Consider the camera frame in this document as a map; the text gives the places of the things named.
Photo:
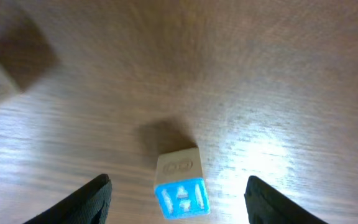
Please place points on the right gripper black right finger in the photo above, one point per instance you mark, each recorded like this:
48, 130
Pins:
266, 205

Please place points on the blue H wooden block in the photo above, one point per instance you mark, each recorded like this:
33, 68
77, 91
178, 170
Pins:
179, 185

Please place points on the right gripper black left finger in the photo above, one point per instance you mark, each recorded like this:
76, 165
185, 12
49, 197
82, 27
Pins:
87, 205

